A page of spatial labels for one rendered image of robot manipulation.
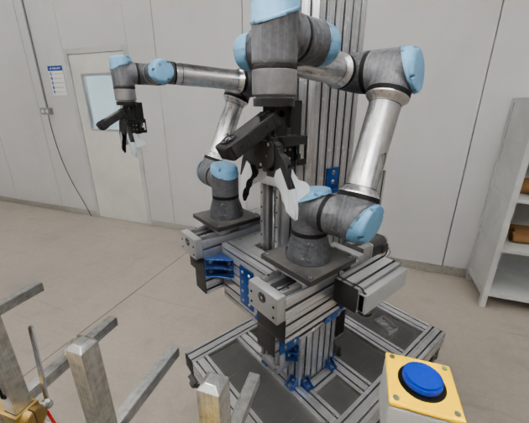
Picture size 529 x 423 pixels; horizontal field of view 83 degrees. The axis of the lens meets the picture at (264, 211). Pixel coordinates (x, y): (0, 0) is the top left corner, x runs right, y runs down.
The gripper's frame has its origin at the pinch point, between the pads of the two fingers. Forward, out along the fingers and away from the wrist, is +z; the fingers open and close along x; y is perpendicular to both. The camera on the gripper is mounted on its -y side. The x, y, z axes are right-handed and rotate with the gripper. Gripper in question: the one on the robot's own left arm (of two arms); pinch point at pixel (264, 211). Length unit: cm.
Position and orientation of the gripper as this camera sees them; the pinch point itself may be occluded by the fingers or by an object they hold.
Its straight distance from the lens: 56.0
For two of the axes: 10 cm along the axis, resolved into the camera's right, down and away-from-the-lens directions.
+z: 0.0, 9.4, 3.4
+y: 7.7, -2.2, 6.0
